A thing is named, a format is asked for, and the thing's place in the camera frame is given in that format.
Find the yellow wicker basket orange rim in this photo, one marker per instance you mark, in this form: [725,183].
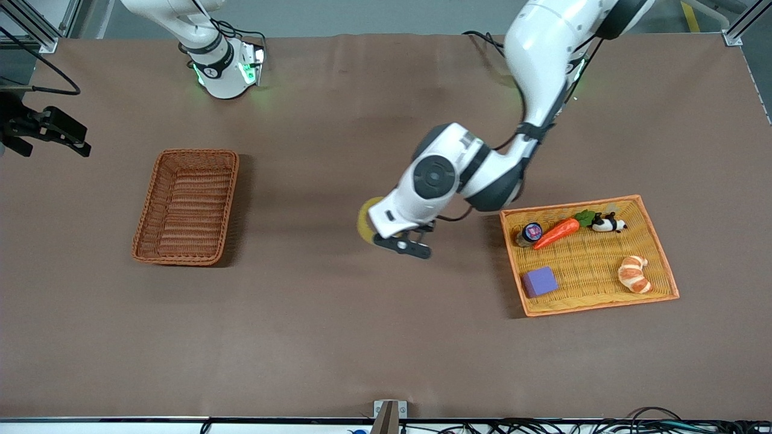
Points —
[591,265]

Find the black white panda figurine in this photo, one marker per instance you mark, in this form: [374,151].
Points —
[606,225]

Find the small jar with printed lid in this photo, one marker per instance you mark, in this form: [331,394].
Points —
[532,232]

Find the toy croissant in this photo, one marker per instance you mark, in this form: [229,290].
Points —
[633,276]

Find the clear yellowish tape roll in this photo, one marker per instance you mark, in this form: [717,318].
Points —
[363,223]

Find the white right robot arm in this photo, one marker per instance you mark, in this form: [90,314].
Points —
[211,60]

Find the orange toy carrot green leaves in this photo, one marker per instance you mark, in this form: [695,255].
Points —
[558,232]

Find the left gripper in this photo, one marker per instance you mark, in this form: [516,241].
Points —
[426,228]

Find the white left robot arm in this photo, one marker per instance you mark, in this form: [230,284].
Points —
[543,54]

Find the aluminium frame profile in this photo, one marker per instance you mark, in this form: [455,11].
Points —
[739,30]
[36,33]

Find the metal bracket on table edge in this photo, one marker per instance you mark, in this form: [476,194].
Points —
[386,419]

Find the purple foam block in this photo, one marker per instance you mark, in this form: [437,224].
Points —
[540,282]

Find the brown wicker basket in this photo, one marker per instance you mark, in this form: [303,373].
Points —
[187,211]

